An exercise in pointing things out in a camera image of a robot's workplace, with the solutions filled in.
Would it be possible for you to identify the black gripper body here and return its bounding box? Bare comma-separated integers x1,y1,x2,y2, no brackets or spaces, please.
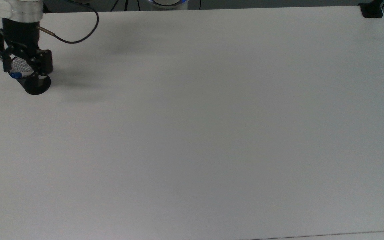
1,18,41,58

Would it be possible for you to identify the white marker with blue cap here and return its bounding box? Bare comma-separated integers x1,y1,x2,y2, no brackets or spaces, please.
9,68,34,80

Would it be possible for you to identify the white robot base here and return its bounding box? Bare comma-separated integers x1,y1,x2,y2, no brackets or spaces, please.
138,0,190,10

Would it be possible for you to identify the black mesh pen cup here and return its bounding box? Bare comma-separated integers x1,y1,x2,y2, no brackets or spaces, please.
8,56,52,96

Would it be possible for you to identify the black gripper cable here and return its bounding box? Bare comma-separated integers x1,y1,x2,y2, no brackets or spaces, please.
37,0,100,44

